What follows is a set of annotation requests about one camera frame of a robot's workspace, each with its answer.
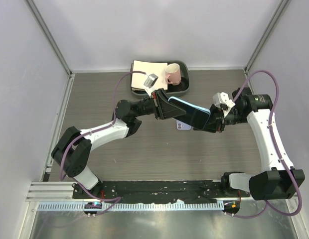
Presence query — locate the pink mug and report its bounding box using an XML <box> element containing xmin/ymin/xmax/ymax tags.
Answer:
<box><xmin>165</xmin><ymin>63</ymin><xmax>181</xmax><ymax>85</ymax></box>

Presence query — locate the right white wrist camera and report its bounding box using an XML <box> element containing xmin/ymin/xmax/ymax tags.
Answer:
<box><xmin>213</xmin><ymin>92</ymin><xmax>235</xmax><ymax>117</ymax></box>

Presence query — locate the slotted cable duct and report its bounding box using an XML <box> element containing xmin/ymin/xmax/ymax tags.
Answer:
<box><xmin>37</xmin><ymin>201</ymin><xmax>224</xmax><ymax>212</ymax></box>

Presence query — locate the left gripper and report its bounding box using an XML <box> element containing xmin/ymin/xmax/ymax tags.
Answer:
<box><xmin>136</xmin><ymin>90</ymin><xmax>188</xmax><ymax>122</ymax></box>

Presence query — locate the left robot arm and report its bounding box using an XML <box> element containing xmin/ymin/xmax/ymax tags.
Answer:
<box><xmin>51</xmin><ymin>90</ymin><xmax>186</xmax><ymax>199</ymax></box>

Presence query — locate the dark green tray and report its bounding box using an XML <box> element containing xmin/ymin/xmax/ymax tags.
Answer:
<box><xmin>130</xmin><ymin>60</ymin><xmax>189</xmax><ymax>98</ymax></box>

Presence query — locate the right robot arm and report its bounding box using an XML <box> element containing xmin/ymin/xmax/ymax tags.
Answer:
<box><xmin>194</xmin><ymin>87</ymin><xmax>305</xmax><ymax>201</ymax></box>

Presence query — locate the phone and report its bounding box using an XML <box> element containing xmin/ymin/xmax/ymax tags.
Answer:
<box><xmin>168</xmin><ymin>97</ymin><xmax>211</xmax><ymax>130</ymax></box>
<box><xmin>176</xmin><ymin>120</ymin><xmax>192</xmax><ymax>130</ymax></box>

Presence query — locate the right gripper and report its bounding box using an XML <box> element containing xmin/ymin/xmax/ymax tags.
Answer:
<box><xmin>193</xmin><ymin>102</ymin><xmax>248</xmax><ymax>132</ymax></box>

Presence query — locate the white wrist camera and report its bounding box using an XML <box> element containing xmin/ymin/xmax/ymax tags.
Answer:
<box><xmin>213</xmin><ymin>92</ymin><xmax>235</xmax><ymax>117</ymax></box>
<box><xmin>143</xmin><ymin>74</ymin><xmax>158</xmax><ymax>96</ymax></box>

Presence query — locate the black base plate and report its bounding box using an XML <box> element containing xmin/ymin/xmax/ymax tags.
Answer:
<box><xmin>72</xmin><ymin>180</ymin><xmax>251</xmax><ymax>203</ymax></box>

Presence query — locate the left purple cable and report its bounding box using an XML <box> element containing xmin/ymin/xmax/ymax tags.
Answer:
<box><xmin>59</xmin><ymin>71</ymin><xmax>152</xmax><ymax>216</ymax></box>

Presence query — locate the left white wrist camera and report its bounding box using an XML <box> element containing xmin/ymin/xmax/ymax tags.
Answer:
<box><xmin>143</xmin><ymin>74</ymin><xmax>158</xmax><ymax>96</ymax></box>

